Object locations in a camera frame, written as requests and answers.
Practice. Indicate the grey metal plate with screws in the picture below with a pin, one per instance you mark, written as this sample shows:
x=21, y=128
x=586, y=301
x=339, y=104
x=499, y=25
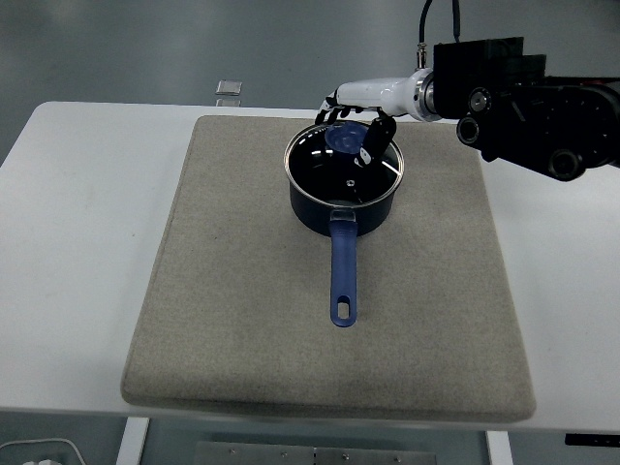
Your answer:
x=315, y=456

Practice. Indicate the silver square floor plate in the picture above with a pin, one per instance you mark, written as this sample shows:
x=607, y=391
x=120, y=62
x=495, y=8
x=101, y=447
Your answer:
x=227, y=102
x=228, y=87

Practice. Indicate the beige fabric mat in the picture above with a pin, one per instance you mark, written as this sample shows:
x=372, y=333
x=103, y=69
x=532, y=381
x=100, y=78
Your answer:
x=242, y=290

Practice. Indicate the glass pot lid blue knob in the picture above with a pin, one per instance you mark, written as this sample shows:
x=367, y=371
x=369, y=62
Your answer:
x=341, y=139

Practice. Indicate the white rimmed bin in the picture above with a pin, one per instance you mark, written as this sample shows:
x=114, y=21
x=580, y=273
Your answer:
x=53, y=440

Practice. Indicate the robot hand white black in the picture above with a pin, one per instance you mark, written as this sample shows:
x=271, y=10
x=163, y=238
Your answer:
x=378, y=94

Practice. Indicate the white table leg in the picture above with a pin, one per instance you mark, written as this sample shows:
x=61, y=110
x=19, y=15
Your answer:
x=499, y=450
x=132, y=443

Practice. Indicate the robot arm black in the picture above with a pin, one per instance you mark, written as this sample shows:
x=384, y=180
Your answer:
x=528, y=106

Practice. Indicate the black panel under table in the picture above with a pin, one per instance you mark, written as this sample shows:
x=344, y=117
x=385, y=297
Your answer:
x=593, y=439

